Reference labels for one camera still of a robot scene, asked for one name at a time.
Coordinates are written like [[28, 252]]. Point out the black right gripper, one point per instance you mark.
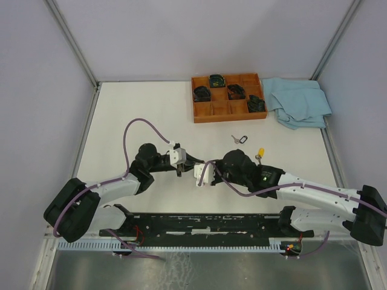
[[218, 162]]

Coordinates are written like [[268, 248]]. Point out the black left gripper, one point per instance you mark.
[[188, 165]]

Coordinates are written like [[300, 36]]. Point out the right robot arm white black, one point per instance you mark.
[[360, 213]]

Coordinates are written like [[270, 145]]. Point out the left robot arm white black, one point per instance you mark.
[[80, 207]]

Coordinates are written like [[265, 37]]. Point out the black hook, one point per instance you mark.
[[241, 140]]

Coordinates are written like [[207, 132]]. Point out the wooden compartment tray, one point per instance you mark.
[[220, 108]]

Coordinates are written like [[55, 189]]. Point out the dark rolled cloth green pattern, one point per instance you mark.
[[255, 104]]

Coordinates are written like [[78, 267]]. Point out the dark rolled cloth grey pattern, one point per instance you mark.
[[201, 94]]

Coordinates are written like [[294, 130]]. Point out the dark rolled cloth orange pattern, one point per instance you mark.
[[236, 92]]

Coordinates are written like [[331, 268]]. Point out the dark rolled cloth yellow pattern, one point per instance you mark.
[[217, 81]]

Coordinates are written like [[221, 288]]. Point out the light blue cloth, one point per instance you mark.
[[296, 103]]

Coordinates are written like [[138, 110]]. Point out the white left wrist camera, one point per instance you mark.
[[177, 156]]

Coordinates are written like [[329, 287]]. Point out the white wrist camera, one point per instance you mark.
[[177, 156], [204, 173]]

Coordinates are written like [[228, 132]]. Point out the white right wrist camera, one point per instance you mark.
[[204, 173]]

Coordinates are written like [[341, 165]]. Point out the light blue cable duct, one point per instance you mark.
[[112, 244]]

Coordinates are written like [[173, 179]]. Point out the aluminium frame post right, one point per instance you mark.
[[337, 36]]

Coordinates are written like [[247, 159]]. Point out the aluminium frame post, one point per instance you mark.
[[337, 36], [59, 18]]

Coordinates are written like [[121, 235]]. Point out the aluminium frame post left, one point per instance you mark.
[[59, 18]]

